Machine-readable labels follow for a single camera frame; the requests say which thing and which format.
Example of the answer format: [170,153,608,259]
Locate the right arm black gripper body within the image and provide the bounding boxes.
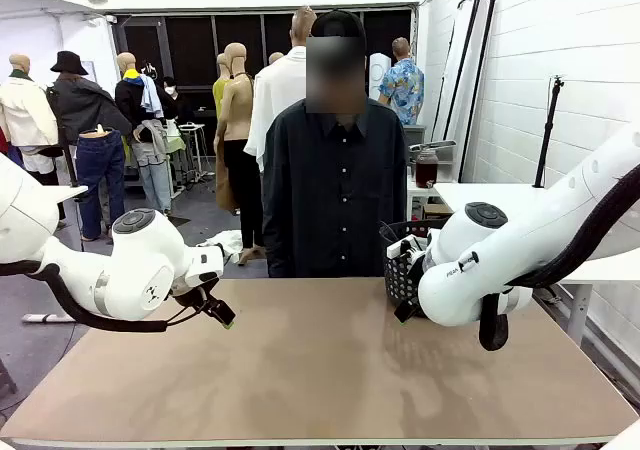
[409,251,431,317]

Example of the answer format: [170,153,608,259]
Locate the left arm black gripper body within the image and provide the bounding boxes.
[171,272,222,315]

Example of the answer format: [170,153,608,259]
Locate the black perforated laundry basket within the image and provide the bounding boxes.
[380,218,449,317]

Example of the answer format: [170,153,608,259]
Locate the white cloth on floor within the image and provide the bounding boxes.
[196,229,245,265]

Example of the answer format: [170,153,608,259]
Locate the cardboard box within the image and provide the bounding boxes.
[422,202,454,221]

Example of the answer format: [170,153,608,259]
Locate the dark floor mat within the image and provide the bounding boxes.
[149,213,192,230]

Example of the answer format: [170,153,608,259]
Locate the white side table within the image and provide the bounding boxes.
[433,182,640,347]

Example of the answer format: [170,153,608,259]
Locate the glass jar dark liquid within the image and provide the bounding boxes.
[414,148,441,190]

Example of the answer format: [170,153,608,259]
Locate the person in black shirt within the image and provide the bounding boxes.
[261,9,409,279]

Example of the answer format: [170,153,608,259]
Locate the blue jeans half mannequin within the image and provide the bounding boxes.
[75,128,127,242]

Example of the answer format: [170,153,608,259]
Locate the white ironing stand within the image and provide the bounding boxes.
[164,122,207,184]

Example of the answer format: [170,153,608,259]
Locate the man in floral shirt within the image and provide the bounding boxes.
[377,36,426,127]

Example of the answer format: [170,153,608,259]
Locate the tan mannequin black trousers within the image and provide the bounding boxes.
[213,42,266,267]

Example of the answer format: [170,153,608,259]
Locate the black tripod stand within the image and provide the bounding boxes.
[532,74,567,190]

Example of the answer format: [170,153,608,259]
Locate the person with face mask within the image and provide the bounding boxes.
[160,75,194,124]

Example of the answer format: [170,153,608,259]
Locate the black framed white panel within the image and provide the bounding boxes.
[455,0,500,185]
[430,0,482,144]

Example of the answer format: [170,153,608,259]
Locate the mannequin in yellow top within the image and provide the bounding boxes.
[211,52,232,120]

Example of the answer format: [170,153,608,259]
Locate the mannequin yellow scarf black jacket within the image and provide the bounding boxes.
[113,51,174,216]

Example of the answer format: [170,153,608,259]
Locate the white tower fan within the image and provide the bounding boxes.
[368,52,392,102]

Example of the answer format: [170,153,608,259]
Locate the mannequin in white shirt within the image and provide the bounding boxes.
[243,5,319,174]

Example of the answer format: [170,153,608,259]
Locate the mannequin black hat dark coat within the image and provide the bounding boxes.
[45,49,134,146]

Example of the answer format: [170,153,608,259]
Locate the mannequin in white coat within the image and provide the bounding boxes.
[0,53,60,174]

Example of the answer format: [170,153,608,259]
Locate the black cap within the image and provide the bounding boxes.
[310,9,369,39]

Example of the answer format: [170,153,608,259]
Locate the right arm white wrist camera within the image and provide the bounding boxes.
[386,233,427,271]

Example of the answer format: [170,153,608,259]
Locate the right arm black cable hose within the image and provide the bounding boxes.
[477,167,640,353]

